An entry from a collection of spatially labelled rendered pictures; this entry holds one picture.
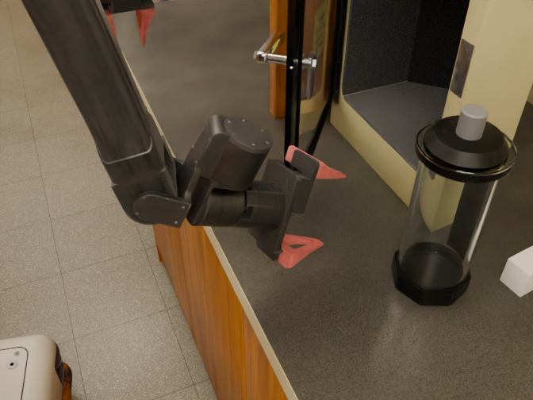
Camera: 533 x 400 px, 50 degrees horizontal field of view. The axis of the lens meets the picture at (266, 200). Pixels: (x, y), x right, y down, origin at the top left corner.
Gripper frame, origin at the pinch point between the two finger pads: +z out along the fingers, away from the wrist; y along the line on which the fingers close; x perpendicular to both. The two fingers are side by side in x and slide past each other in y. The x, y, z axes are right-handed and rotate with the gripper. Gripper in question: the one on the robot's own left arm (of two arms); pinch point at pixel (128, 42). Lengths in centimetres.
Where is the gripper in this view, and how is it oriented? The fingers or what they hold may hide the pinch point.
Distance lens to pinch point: 103.1
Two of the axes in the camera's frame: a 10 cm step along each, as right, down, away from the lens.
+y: 9.2, -2.5, 3.0
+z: 0.0, 7.6, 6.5
